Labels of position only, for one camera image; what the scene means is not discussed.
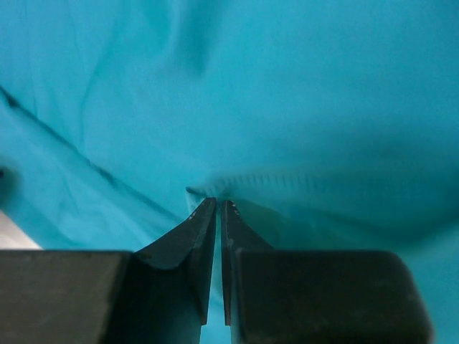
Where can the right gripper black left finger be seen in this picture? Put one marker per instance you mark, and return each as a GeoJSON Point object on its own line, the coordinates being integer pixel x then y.
{"type": "Point", "coordinates": [159, 294]}

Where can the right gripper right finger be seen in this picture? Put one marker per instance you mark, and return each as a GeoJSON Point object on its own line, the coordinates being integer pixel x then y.
{"type": "Point", "coordinates": [315, 296]}

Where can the teal t shirt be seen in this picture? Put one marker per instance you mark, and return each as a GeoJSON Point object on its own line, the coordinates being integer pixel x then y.
{"type": "Point", "coordinates": [330, 124]}

